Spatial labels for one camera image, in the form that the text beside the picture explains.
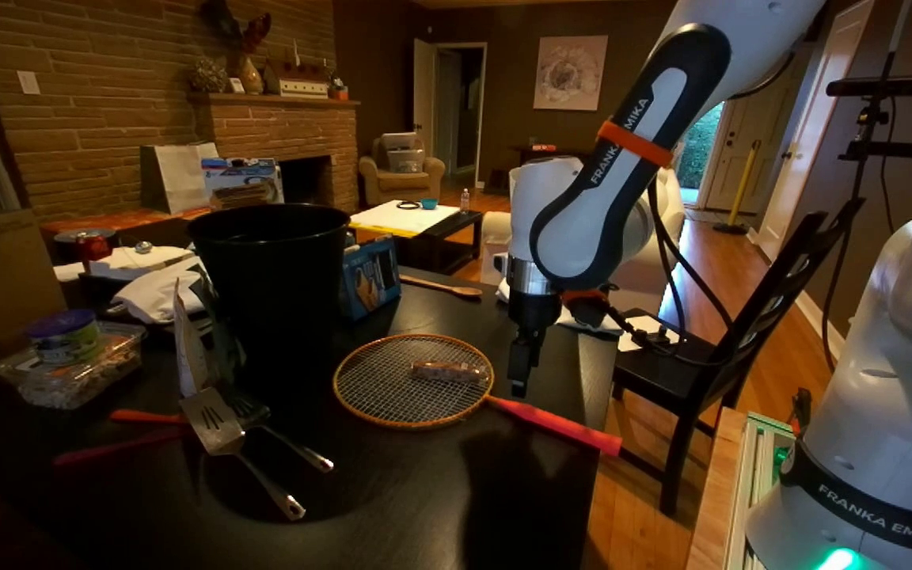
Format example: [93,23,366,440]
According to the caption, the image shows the long red handled utensil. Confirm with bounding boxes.
[52,423,192,470]

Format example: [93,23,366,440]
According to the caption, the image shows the white box on bench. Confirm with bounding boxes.
[148,138,224,216]

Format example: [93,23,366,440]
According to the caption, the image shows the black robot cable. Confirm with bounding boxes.
[643,169,738,340]

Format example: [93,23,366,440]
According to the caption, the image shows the blue snack box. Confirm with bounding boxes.
[338,237,405,321]

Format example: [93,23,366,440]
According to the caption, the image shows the small shiny snack packet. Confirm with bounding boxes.
[405,356,488,385]

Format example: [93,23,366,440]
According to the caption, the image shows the short red handled utensil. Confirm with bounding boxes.
[103,406,189,429]

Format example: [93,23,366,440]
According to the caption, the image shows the dark coffee table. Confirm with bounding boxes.
[348,195,483,274]

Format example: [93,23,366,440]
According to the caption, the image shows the black plastic bucket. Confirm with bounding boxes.
[184,202,351,409]

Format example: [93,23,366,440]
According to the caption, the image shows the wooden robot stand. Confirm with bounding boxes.
[688,409,797,570]

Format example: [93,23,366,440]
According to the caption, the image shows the wooden spoon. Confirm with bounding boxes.
[397,267,488,305]

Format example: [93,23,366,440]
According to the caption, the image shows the black camera tripod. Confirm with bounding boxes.
[819,0,912,373]

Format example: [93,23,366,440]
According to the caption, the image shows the orange racket with red handle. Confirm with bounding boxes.
[329,330,628,459]

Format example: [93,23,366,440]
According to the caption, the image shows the jar with blue lid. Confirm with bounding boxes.
[29,308,102,366]

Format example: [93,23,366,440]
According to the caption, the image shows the brick fireplace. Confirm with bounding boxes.
[192,91,362,216]

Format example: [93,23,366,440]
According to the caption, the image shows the white sofa cushion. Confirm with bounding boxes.
[648,165,690,251]

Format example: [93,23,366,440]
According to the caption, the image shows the white cloth pile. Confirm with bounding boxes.
[86,243,213,327]

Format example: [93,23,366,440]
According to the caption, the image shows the white paper with black item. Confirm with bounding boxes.
[613,314,688,355]

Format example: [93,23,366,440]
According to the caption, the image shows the clear plastic food container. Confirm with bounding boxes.
[0,320,148,410]

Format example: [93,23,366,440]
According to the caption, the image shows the black wooden chair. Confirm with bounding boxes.
[610,195,864,518]

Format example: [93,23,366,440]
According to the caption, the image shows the framed wall poster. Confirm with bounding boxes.
[531,32,610,112]

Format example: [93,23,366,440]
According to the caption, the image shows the slotted metal spatula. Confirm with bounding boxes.
[176,385,311,524]

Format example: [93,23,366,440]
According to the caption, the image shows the blue and white carton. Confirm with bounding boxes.
[198,154,289,208]

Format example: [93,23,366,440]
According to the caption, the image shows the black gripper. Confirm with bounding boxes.
[502,289,566,398]

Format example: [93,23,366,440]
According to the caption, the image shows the vase with dried flowers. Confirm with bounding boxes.
[198,0,274,94]

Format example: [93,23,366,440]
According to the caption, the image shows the tan armchair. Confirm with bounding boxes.
[357,130,448,208]

